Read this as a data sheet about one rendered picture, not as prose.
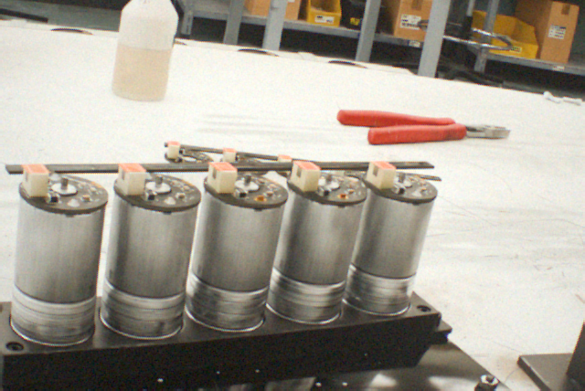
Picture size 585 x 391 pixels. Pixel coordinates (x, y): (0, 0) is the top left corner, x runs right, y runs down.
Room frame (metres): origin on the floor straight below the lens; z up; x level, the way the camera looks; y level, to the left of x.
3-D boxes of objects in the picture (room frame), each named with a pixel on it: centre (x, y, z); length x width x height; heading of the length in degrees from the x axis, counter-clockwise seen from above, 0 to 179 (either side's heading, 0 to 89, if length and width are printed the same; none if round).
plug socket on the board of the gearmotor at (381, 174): (0.30, -0.03, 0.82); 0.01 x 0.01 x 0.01; 33
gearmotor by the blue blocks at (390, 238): (0.30, -0.04, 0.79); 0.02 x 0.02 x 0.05
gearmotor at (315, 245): (0.29, -0.01, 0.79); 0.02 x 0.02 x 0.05
